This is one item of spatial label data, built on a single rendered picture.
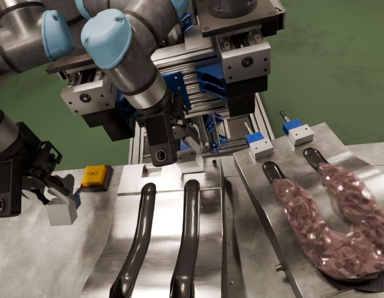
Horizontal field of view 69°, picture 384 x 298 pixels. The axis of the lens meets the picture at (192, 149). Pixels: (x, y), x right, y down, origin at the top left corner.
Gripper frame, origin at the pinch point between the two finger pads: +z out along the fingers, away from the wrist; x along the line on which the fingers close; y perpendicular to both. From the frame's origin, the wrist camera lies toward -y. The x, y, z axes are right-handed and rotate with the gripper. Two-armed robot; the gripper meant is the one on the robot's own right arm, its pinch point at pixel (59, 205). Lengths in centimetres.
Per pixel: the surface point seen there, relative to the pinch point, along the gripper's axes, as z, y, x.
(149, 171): 8.7, 13.7, -16.7
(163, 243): 6.3, -7.1, -23.5
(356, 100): 95, 119, -119
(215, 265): 3.7, -12.5, -34.9
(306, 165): 9, 12, -56
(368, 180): 5, 4, -67
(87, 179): 11.4, 14.4, 3.5
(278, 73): 95, 161, -74
